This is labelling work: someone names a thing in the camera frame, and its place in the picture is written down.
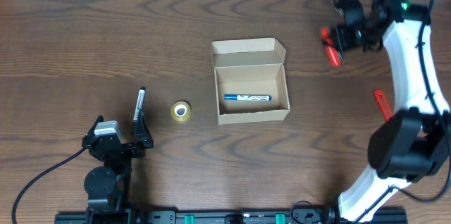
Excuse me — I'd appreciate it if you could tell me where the yellow tape roll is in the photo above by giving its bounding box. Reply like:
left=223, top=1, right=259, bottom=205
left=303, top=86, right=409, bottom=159
left=171, top=101, right=191, bottom=122

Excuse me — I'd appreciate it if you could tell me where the red stapler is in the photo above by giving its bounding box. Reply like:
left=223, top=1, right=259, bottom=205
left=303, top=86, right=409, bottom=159
left=320, top=27, right=342, bottom=68

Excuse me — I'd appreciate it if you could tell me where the red utility knife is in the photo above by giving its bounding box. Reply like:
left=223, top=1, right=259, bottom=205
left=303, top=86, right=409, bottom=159
left=373, top=89, right=393, bottom=122

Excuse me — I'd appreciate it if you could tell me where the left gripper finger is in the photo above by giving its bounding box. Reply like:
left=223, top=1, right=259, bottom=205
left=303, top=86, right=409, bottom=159
left=134, top=109, right=154, bottom=148
left=86, top=115, right=104, bottom=136

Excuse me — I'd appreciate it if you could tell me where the blue marker pen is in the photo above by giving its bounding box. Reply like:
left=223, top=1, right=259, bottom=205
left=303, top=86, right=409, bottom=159
left=224, top=94, right=272, bottom=101

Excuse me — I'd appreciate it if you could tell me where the black mounting rail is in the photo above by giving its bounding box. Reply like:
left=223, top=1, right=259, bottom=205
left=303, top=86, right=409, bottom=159
left=54, top=208, right=409, bottom=224

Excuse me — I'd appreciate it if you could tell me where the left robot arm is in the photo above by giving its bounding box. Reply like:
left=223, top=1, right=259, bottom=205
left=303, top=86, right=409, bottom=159
left=82, top=110, right=154, bottom=223

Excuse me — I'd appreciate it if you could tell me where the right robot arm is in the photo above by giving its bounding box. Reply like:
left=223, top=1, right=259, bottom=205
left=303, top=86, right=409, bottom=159
left=321, top=0, right=450, bottom=223

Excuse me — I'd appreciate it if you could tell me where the open cardboard box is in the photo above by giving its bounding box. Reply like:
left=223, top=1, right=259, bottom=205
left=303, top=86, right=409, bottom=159
left=211, top=37, right=290, bottom=125

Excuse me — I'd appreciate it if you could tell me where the black marker pen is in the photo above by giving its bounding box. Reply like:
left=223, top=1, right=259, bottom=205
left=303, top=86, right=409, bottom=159
left=133, top=87, right=146, bottom=122

